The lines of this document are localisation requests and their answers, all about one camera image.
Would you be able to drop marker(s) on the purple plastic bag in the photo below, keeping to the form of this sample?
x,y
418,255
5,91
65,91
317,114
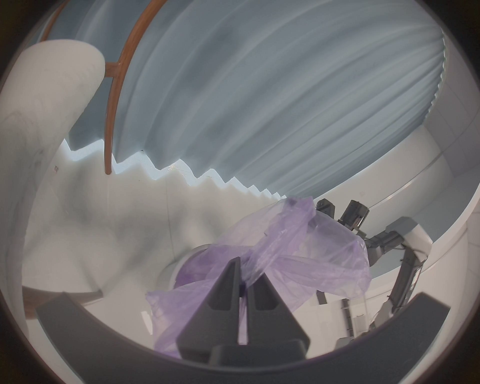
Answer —
x,y
292,262

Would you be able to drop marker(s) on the pale blue curtain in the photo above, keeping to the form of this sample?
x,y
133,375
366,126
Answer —
x,y
262,93

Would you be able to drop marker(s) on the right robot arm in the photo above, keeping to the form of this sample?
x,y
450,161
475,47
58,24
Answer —
x,y
408,234

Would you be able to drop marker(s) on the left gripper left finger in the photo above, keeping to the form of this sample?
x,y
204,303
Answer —
x,y
217,322

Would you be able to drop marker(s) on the white cushioned wooden chair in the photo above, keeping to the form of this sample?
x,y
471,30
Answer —
x,y
45,112

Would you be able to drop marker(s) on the white trash bin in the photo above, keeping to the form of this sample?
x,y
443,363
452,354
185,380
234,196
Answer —
x,y
167,273

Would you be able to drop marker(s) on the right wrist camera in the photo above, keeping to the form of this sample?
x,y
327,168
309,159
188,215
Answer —
x,y
325,208

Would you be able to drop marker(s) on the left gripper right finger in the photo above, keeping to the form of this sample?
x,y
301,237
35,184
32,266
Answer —
x,y
270,318

